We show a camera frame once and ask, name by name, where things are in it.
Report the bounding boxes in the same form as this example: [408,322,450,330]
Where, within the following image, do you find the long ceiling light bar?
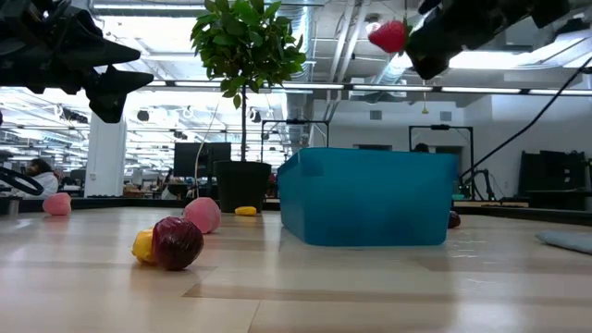
[138,77,592,96]

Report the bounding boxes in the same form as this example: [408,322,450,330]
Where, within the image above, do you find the grey cloth mat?
[535,229,592,255]

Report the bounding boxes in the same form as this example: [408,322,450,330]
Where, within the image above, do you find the black background computer monitor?
[173,142,232,179]

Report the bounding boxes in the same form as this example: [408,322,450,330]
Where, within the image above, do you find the potted green leafy plant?
[190,0,308,215]

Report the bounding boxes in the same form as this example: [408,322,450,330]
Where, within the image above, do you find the pink toy peach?
[42,191,73,216]
[181,196,223,235]

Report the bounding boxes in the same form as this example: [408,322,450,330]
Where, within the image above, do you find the black metal stand frame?
[408,124,475,161]
[260,118,330,163]

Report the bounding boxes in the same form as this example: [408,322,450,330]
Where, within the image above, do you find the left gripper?
[18,0,155,124]

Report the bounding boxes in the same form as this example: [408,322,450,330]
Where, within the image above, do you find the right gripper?
[406,0,573,81]

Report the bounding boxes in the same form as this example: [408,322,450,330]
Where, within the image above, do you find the red toy strawberry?
[367,18,411,55]

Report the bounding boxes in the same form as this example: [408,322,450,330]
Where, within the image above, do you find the white pillar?
[84,113,128,199]

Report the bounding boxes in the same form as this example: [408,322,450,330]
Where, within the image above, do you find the blue plastic tupperware container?
[277,146,460,248]

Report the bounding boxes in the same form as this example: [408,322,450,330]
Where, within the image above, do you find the black cabinet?
[517,150,588,195]

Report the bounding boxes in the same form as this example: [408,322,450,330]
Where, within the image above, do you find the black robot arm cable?
[460,55,592,181]

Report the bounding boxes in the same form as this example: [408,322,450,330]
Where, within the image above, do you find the silver corrugated duct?
[285,90,316,154]

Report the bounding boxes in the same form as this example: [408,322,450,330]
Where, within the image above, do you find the black aluminium table frame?
[0,193,592,228]

